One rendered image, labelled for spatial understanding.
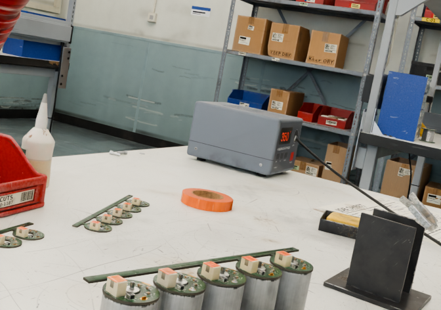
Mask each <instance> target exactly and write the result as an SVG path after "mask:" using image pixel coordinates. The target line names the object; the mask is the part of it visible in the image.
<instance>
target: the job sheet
mask: <svg viewBox="0 0 441 310"><path fill-rule="evenodd" d="M373 198H374V199H376V200H377V201H379V202H380V203H382V204H383V205H385V206H386V207H388V208H389V209H391V210H392V211H394V212H395V213H397V214H399V215H403V216H406V217H410V218H413V219H416V218H415V216H414V215H413V214H412V213H411V212H410V210H409V209H408V208H407V207H406V206H405V205H403V203H401V202H398V201H395V200H391V199H388V198H384V197H382V196H373ZM319 208H322V209H325V210H330V211H335V212H339V213H343V214H347V215H352V216H355V217H360V216H361V213H362V212H364V213H368V214H370V215H373V209H374V208H378V209H380V210H385V211H387V210H386V209H384V208H382V207H381V206H380V205H378V204H376V203H375V202H374V201H373V200H371V199H369V198H363V199H359V200H352V201H348V202H342V203H338V204H332V205H328V206H321V207H319ZM430 212H431V213H432V214H433V215H434V216H435V218H436V219H437V220H438V222H437V223H436V224H437V225H438V227H437V228H436V229H435V230H433V231H432V232H430V231H428V230H427V229H425V232H426V233H427V234H429V235H430V236H432V237H433V238H435V239H437V240H438V241H439V242H441V213H436V212H434V211H430ZM423 241H425V242H429V243H432V244H436V243H435V242H433V241H432V240H430V239H429V238H427V237H426V236H424V237H423ZM436 245H437V244H436ZM438 246H439V245H438Z"/></svg>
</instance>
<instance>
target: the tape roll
mask: <svg viewBox="0 0 441 310"><path fill-rule="evenodd" d="M180 201H181V202H182V203H183V204H185V205H187V206H190V207H192V208H196V209H199V210H204V211H213V212H227V211H230V210H231V211H232V205H233V201H234V200H233V199H232V198H231V197H230V196H228V195H226V194H223V193H221V192H217V191H214V190H207V189H202V188H186V189H184V190H182V196H181V200H180Z"/></svg>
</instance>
